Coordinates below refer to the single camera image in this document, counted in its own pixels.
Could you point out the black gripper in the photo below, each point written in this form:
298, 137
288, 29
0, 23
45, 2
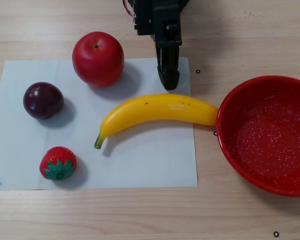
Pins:
168, 37

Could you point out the white paper sheet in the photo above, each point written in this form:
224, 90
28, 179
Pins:
140, 162

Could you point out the red plastic apple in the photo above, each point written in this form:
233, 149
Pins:
97, 62

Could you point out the yellow plastic banana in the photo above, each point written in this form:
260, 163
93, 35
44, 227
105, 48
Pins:
152, 110

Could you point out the red plastic strawberry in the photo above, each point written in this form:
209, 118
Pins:
57, 157

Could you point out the dark purple plastic plum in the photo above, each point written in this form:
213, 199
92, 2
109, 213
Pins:
42, 100

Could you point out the red speckled enamel bowl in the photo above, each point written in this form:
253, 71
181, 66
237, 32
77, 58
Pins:
265, 140

